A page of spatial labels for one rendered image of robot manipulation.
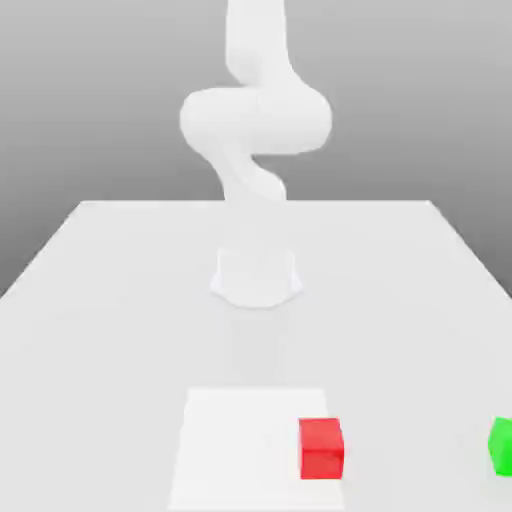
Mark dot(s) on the small red cube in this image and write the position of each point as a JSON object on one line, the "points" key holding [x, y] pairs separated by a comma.
{"points": [[321, 448]]}

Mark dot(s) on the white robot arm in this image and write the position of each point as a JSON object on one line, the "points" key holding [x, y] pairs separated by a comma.
{"points": [[256, 120]]}

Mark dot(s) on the small green cube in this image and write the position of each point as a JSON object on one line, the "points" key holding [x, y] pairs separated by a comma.
{"points": [[502, 446]]}

